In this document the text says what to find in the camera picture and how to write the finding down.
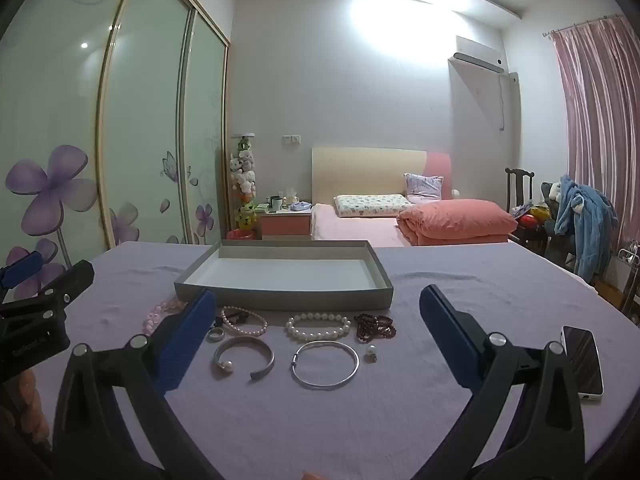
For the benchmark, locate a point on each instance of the red and yellow toys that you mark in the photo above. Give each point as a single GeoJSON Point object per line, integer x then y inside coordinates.
{"type": "Point", "coordinates": [532, 217]}

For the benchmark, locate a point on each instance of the purple square pillow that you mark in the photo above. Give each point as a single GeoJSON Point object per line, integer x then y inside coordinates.
{"type": "Point", "coordinates": [422, 187]}

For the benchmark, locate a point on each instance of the person's left hand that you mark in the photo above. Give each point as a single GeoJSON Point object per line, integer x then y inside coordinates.
{"type": "Point", "coordinates": [34, 405]}

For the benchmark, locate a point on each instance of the tissue box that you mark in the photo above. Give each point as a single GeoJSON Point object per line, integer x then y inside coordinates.
{"type": "Point", "coordinates": [291, 197]}

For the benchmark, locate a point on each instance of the floral sliding door wardrobe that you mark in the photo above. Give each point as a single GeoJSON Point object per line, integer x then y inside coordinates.
{"type": "Point", "coordinates": [140, 110]}

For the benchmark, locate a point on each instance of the metal rack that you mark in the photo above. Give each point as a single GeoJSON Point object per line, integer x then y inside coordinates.
{"type": "Point", "coordinates": [631, 270]}

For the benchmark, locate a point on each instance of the grey shallow tray box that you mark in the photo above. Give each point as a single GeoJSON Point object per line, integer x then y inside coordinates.
{"type": "Point", "coordinates": [280, 291]}

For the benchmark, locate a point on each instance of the wall switch plate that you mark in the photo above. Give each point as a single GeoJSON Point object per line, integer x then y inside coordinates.
{"type": "Point", "coordinates": [291, 139]}

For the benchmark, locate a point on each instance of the blue fleece garment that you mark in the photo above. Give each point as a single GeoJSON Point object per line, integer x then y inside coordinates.
{"type": "Point", "coordinates": [587, 220]}

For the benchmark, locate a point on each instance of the white patterned pillow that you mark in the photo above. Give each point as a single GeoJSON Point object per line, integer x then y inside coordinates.
{"type": "Point", "coordinates": [372, 205]}

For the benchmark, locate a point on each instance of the pink curtain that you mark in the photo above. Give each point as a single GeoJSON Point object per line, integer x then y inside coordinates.
{"type": "Point", "coordinates": [600, 135]}

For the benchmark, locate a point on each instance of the folded pink quilt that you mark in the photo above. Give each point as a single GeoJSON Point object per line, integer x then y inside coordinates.
{"type": "Point", "coordinates": [455, 220]}

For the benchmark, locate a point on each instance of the white smartphone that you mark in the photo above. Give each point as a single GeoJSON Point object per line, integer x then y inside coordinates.
{"type": "Point", "coordinates": [582, 360]}

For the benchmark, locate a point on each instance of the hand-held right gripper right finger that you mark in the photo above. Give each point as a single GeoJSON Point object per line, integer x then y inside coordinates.
{"type": "Point", "coordinates": [447, 340]}

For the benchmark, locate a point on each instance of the blue folded cloth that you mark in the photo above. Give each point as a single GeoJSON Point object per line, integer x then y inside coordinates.
{"type": "Point", "coordinates": [301, 206]}

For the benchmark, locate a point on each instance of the pink and wood nightstand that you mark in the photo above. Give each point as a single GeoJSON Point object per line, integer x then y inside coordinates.
{"type": "Point", "coordinates": [285, 225]}

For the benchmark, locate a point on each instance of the hanging column of plush toys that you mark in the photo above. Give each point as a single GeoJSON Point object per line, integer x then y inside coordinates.
{"type": "Point", "coordinates": [244, 180]}

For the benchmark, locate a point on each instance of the bed with pink sheet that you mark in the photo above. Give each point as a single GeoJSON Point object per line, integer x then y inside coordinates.
{"type": "Point", "coordinates": [350, 230]}

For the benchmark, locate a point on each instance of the dark wooden chair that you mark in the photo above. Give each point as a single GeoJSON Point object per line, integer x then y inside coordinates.
{"type": "Point", "coordinates": [520, 185]}

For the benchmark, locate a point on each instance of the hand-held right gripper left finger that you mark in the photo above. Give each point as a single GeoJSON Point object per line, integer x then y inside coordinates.
{"type": "Point", "coordinates": [184, 347]}

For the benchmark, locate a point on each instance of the silver cuff bangle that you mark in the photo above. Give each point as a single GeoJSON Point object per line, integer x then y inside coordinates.
{"type": "Point", "coordinates": [267, 360]}

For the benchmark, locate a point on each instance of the purple tablecloth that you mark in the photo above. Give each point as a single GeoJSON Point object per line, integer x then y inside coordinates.
{"type": "Point", "coordinates": [300, 435]}

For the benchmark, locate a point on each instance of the white wall air conditioner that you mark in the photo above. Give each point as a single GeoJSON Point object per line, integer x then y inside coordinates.
{"type": "Point", "coordinates": [477, 55]}

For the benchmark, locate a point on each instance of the metal curtain rod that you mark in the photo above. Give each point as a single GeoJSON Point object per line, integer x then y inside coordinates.
{"type": "Point", "coordinates": [580, 24]}

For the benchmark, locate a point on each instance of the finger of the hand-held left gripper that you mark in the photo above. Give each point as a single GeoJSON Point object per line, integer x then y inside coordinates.
{"type": "Point", "coordinates": [65, 285]}
{"type": "Point", "coordinates": [20, 266]}

